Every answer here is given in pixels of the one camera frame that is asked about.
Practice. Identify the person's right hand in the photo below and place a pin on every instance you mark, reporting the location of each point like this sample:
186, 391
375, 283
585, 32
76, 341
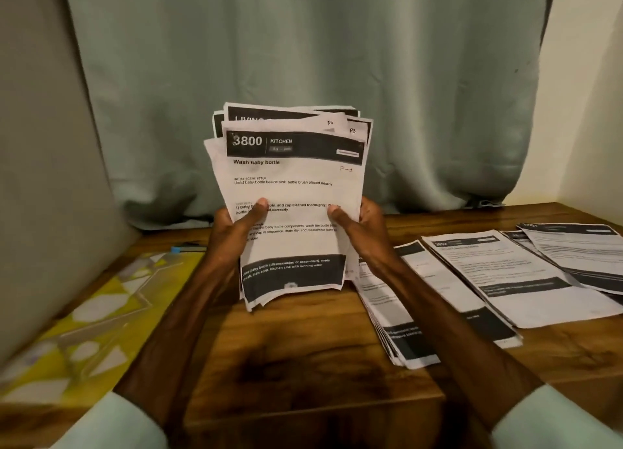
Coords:
365, 234

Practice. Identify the person's left hand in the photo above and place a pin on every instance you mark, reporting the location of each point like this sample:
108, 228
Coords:
234, 241

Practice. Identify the wash baby bottle paper stack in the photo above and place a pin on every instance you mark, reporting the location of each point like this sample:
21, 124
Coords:
292, 191

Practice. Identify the yellow patterned folder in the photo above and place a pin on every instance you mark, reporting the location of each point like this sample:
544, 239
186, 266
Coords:
88, 332

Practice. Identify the person's left forearm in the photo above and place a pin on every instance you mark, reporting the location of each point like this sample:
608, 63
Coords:
165, 351

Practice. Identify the person's right forearm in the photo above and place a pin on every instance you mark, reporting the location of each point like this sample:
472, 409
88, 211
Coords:
477, 356

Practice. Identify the blue pen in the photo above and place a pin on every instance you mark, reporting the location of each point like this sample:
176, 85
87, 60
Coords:
190, 249

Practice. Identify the pale green curtain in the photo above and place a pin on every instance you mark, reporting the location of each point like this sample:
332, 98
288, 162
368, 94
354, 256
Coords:
311, 74

